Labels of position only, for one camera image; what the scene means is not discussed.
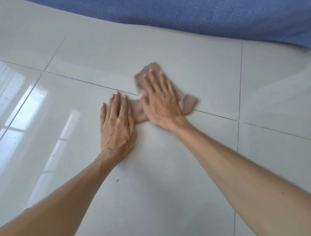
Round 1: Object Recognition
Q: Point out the person's right hand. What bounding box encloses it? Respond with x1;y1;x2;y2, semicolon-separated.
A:
139;69;189;133

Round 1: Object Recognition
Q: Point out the person's left hand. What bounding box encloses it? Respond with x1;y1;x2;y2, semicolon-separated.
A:
100;91;137;163

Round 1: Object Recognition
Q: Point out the pinkish brown cleaning cloth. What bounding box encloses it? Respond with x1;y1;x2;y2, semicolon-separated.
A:
129;62;198;123

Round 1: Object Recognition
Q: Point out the person's right forearm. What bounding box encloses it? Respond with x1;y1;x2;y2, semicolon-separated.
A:
170;119;311;236

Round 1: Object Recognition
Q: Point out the person's left forearm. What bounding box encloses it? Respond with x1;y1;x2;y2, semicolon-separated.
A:
0;149;122;236

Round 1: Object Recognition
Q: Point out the blue fabric sofa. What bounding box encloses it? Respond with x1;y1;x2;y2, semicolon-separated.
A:
24;0;311;49

